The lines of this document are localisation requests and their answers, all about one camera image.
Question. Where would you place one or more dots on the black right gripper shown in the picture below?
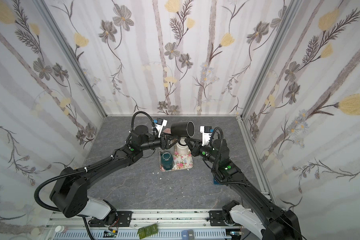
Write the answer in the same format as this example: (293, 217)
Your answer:
(193, 147)

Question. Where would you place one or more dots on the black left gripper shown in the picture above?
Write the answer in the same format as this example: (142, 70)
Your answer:
(163, 142)

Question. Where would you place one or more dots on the white mug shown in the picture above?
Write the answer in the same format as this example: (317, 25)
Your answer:
(181, 148)

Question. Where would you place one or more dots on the black mug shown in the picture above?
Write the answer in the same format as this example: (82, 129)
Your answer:
(183, 129)

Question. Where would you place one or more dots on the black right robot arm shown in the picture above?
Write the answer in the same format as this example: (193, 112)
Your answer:
(264, 219)

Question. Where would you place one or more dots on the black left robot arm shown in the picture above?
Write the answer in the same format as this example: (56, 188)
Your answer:
(68, 192)

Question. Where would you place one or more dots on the pink mug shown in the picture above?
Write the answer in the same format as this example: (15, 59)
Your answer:
(167, 131)

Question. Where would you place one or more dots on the dark green mug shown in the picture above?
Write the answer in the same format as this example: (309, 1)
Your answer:
(167, 161)

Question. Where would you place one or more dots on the floral serving tray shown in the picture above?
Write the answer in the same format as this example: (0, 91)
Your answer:
(181, 162)

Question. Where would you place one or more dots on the blue grey connector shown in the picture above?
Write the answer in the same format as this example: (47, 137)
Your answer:
(188, 235)

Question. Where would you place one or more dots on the green circuit board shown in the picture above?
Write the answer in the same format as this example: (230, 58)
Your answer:
(147, 231)

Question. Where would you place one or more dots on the white round cap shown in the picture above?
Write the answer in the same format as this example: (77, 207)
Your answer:
(60, 229)

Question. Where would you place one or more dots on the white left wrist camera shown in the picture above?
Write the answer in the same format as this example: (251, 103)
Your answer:
(158, 125)

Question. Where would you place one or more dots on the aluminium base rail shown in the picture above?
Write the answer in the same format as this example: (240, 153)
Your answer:
(206, 224)

